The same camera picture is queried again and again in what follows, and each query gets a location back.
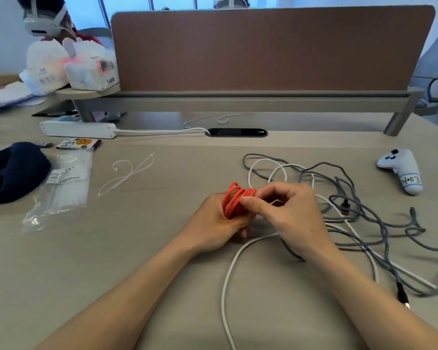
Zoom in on person's left hand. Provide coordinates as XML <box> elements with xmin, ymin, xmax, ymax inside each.
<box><xmin>179</xmin><ymin>191</ymin><xmax>258</xmax><ymax>256</ymax></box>

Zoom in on person's right hand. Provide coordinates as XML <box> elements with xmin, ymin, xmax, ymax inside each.
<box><xmin>239</xmin><ymin>181</ymin><xmax>335</xmax><ymax>263</ymax></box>

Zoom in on red cable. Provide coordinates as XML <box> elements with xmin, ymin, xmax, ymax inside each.
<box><xmin>221</xmin><ymin>182</ymin><xmax>257</xmax><ymax>220</ymax></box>

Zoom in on grey braided cable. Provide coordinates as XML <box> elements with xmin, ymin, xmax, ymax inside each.
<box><xmin>242</xmin><ymin>153</ymin><xmax>438</xmax><ymax>310</ymax></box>

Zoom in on white cable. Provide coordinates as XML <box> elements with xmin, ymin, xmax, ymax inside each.
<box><xmin>220</xmin><ymin>158</ymin><xmax>438</xmax><ymax>350</ymax></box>

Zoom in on white zip ties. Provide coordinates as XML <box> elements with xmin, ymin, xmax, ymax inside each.
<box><xmin>109</xmin><ymin>153</ymin><xmax>155</xmax><ymax>190</ymax></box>

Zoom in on looped white cable tie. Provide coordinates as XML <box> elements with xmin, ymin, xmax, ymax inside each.
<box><xmin>97</xmin><ymin>159</ymin><xmax>133</xmax><ymax>198</ymax></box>
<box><xmin>183</xmin><ymin>113</ymin><xmax>242</xmax><ymax>129</ymax></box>

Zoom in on clear bag of zip ties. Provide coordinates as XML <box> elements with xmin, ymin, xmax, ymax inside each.
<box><xmin>21</xmin><ymin>149</ymin><xmax>94</xmax><ymax>234</ymax></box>

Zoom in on person's right forearm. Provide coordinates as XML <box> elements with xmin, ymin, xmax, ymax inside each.
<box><xmin>306</xmin><ymin>244</ymin><xmax>438</xmax><ymax>350</ymax></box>

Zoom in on person's left forearm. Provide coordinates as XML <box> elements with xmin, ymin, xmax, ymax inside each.
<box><xmin>35</xmin><ymin>233</ymin><xmax>205</xmax><ymax>350</ymax></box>

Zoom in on white labelled hand controller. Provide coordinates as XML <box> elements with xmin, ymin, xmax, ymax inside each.
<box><xmin>376</xmin><ymin>149</ymin><xmax>423</xmax><ymax>196</ymax></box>

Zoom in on grey metal desk shelf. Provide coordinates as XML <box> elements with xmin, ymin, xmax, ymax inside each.
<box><xmin>73</xmin><ymin>87</ymin><xmax>424</xmax><ymax>137</ymax></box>

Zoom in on white printed snack packet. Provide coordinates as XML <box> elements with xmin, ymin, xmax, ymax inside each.
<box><xmin>55</xmin><ymin>138</ymin><xmax>103</xmax><ymax>151</ymax></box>

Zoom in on white power strip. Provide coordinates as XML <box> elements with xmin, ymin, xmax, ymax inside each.
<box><xmin>39</xmin><ymin>120</ymin><xmax>117</xmax><ymax>140</ymax></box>

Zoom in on brown desk divider panel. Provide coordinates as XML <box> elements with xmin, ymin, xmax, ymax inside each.
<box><xmin>110</xmin><ymin>4</ymin><xmax>436</xmax><ymax>92</ymax></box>

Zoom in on round beige shelf board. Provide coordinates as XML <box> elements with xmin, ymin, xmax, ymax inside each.
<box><xmin>55</xmin><ymin>85</ymin><xmax>121</xmax><ymax>101</ymax></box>

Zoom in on black flat tablet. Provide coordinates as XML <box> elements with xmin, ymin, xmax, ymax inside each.
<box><xmin>32</xmin><ymin>109</ymin><xmax>79</xmax><ymax>118</ymax></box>

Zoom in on white tissue pack pink label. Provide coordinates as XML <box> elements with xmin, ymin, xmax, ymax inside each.
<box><xmin>63</xmin><ymin>37</ymin><xmax>120</xmax><ymax>91</ymax></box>

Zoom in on navy baseball cap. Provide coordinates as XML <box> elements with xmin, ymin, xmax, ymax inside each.
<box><xmin>0</xmin><ymin>141</ymin><xmax>53</xmax><ymax>207</ymax></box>

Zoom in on white head-mounted headset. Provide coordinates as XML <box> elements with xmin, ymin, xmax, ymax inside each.
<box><xmin>213</xmin><ymin>0</ymin><xmax>250</xmax><ymax>10</ymax></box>
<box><xmin>23</xmin><ymin>0</ymin><xmax>68</xmax><ymax>37</ymax></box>

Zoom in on large glass window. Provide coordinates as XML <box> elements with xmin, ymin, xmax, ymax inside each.
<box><xmin>62</xmin><ymin>0</ymin><xmax>280</xmax><ymax>30</ymax></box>

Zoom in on white paper sheets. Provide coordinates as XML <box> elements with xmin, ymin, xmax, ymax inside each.
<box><xmin>0</xmin><ymin>82</ymin><xmax>48</xmax><ymax>113</ymax></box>

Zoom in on white power strip cord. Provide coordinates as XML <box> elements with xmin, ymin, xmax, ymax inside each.
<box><xmin>115</xmin><ymin>127</ymin><xmax>211</xmax><ymax>137</ymax></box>

